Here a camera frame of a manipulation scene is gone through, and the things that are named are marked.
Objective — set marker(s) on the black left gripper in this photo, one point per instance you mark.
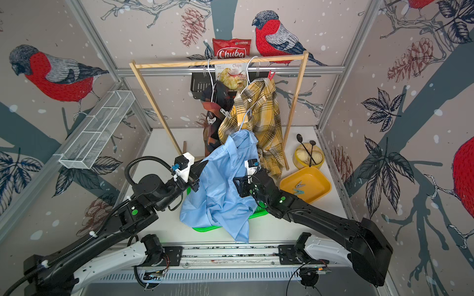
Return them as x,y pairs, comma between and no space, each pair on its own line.
195,173

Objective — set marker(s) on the green perforated plastic tray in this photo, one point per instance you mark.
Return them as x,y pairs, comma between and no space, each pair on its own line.
259,212

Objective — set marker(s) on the yellow plastic tray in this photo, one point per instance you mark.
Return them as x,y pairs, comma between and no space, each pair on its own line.
316,184

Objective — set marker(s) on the short black spoon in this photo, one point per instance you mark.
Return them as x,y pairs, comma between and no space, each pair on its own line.
312,143

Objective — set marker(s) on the yellow plaid flannel shirt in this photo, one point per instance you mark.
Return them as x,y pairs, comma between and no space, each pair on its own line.
265,123

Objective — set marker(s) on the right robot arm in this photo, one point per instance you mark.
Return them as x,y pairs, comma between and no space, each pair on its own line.
369,252

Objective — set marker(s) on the white clothespin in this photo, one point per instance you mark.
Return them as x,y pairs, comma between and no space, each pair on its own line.
224,113

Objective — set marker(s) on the yellow bamboo steamer basket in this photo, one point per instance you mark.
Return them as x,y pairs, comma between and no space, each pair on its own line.
317,153

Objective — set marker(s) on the light blue long-sleeve shirt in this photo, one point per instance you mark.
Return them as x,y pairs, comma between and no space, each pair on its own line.
217,201

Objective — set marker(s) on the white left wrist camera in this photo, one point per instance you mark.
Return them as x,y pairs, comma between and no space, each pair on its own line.
182,167

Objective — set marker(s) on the white wire mesh basket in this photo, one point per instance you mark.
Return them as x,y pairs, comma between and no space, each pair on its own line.
88,145

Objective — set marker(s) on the white wire hanger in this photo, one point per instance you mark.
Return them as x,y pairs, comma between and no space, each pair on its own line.
243,119

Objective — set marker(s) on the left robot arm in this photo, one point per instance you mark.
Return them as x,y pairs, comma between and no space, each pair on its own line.
65,272

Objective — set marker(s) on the white hanger of red shirt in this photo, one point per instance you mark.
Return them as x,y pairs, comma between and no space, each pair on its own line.
211,79

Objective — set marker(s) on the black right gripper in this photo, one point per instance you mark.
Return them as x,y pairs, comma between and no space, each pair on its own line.
244,184

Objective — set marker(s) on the wooden clothes rack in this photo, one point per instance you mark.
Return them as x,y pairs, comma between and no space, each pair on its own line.
304,57

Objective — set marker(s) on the long black spoon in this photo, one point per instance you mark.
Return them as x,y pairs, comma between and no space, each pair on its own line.
303,153

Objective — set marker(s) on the black wall basket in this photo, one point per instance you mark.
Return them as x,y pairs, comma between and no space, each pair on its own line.
200,81

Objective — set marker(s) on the dark red plaid shirt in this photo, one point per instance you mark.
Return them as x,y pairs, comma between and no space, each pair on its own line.
212,119

